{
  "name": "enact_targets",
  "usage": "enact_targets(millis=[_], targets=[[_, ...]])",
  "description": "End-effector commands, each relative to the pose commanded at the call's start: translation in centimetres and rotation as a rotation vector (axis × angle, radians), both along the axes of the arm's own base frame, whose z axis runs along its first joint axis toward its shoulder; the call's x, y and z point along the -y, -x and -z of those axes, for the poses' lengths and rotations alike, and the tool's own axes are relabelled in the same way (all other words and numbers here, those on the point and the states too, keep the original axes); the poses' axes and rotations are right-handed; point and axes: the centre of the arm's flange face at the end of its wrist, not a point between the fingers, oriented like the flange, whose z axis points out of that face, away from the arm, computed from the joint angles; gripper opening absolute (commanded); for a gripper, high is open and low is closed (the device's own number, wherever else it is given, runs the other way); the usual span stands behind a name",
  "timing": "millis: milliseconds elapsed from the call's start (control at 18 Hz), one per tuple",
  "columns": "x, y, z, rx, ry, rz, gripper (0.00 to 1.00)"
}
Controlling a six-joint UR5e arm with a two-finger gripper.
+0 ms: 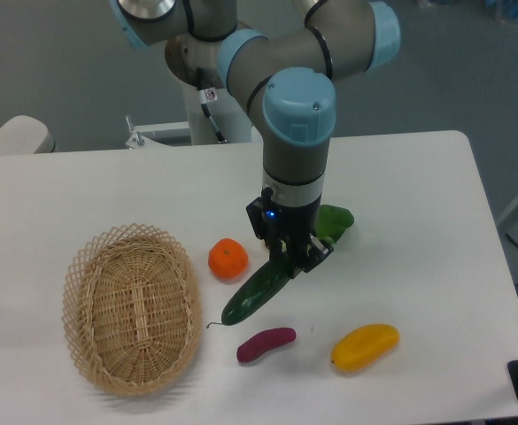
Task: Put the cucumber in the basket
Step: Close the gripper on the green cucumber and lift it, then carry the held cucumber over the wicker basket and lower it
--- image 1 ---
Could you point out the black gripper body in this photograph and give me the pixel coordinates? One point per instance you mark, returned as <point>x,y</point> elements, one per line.
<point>293,225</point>

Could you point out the green cucumber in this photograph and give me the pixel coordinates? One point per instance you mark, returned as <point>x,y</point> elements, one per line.
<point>262,286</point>

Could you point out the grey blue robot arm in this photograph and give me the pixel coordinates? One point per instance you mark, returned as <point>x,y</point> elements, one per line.
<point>285,87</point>

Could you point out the woven wicker basket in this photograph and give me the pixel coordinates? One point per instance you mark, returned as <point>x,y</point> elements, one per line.
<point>132,312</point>

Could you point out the green bok choy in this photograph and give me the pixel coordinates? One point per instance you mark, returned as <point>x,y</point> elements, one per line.
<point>332,222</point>

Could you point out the orange tangerine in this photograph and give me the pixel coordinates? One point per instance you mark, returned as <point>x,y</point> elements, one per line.
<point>227,259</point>

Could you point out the purple sweet potato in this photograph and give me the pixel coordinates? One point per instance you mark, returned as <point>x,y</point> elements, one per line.
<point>263,342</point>

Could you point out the yellow mango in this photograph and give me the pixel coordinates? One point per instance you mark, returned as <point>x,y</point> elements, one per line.
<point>363,346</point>

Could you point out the white chair back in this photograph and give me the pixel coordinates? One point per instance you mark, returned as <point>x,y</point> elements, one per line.
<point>24,135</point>

